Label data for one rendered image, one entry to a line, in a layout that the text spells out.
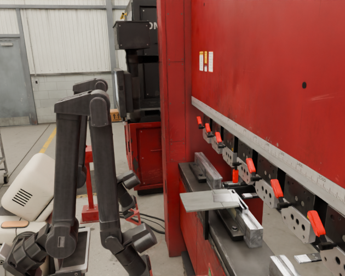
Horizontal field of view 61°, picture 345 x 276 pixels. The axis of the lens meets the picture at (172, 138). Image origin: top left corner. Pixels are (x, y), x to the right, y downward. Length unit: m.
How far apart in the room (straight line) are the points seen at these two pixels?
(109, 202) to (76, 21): 7.44
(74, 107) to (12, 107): 7.75
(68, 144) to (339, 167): 0.65
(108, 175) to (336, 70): 0.61
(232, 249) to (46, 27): 7.42
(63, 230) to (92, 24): 7.44
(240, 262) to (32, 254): 0.81
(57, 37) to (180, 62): 6.20
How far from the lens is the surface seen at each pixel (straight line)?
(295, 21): 0.94
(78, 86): 1.16
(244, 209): 1.47
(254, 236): 1.40
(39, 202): 0.99
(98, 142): 0.76
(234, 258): 1.36
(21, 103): 8.39
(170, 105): 2.20
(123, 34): 2.29
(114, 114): 3.33
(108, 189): 0.81
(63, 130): 0.76
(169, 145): 2.27
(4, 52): 8.36
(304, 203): 0.93
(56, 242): 0.86
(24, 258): 0.91
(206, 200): 1.50
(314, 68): 0.85
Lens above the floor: 1.71
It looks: 16 degrees down
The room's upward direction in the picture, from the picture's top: 1 degrees counter-clockwise
